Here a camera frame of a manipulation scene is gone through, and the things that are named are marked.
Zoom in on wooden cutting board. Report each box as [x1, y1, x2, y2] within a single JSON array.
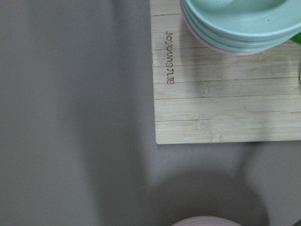
[[150, 0, 301, 144]]

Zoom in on stacked green bowls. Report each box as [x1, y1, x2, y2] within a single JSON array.
[[180, 0, 301, 55]]

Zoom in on pink ice bowl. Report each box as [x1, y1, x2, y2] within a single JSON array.
[[172, 216, 240, 226]]

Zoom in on green lime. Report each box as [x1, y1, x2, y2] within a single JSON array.
[[290, 33, 301, 45]]

